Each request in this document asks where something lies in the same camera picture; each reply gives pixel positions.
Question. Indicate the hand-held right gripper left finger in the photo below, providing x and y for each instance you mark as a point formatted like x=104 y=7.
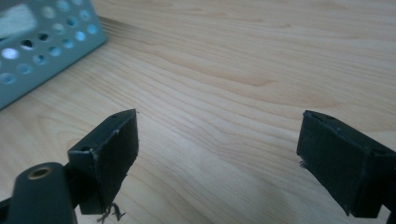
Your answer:
x=109 y=155

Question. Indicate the teal perforated plastic basket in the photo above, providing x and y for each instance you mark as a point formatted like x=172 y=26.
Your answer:
x=46 y=49

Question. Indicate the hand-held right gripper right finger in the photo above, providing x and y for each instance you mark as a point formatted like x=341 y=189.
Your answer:
x=339 y=161

